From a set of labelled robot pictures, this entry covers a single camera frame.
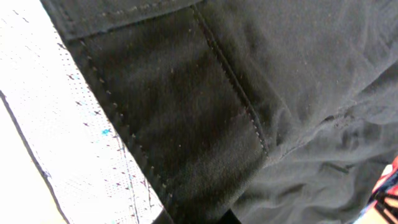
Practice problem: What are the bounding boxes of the black shorts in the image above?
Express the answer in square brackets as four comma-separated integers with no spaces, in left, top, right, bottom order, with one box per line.
[0,0,398,224]

